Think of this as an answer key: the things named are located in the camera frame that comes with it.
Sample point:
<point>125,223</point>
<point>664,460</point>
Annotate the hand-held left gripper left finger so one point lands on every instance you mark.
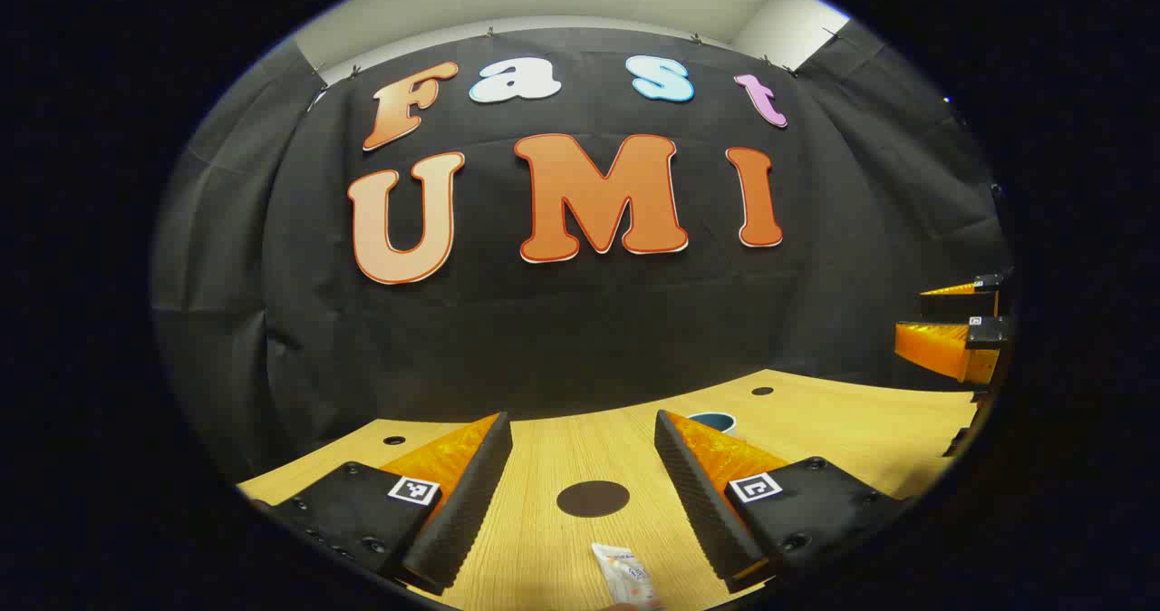
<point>462,520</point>

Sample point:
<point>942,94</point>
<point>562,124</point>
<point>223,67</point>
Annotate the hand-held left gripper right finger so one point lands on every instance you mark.
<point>698,511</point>

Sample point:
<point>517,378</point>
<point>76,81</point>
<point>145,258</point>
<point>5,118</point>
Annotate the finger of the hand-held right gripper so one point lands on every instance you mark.
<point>933,344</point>
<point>956,305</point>

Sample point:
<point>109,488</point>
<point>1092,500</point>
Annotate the white toothpaste tube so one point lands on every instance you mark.
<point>625,577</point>

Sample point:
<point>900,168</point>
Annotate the dark brown round coaster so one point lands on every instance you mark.
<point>593,499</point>

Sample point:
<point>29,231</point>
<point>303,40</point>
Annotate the wooden desktop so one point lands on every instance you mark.
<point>562,557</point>

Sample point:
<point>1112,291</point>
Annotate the black desk edge clamp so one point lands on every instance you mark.
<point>959,441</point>

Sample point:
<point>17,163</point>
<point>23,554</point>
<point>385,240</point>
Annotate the black backdrop cloth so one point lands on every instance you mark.
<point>580,339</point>

